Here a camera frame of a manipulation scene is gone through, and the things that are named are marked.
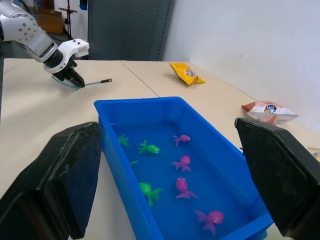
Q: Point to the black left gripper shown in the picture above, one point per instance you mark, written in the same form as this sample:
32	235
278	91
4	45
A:
62	71

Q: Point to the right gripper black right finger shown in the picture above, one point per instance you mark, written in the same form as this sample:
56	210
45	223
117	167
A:
280	170

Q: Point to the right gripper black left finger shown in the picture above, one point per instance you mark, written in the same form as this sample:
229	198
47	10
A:
50	180

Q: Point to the green toy fish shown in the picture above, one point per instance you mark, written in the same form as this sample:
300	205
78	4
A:
151	149
145	188
123	141

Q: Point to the pink toy fish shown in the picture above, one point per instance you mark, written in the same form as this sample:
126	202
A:
185	138
181	185
185	160
216	217

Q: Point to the blue plastic tub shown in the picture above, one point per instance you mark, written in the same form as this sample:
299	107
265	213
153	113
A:
165	117

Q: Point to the orange white snack bag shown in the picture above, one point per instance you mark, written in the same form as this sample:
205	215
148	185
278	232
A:
270	111

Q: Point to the black tripod stand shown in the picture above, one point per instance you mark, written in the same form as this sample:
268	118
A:
68	20

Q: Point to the dark grey pegboard panel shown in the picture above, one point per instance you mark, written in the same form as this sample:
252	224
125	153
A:
130	27

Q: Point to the yellow snack bag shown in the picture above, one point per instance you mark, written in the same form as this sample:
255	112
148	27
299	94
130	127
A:
186	73

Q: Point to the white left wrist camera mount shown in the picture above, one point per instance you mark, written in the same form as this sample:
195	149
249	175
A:
72	47

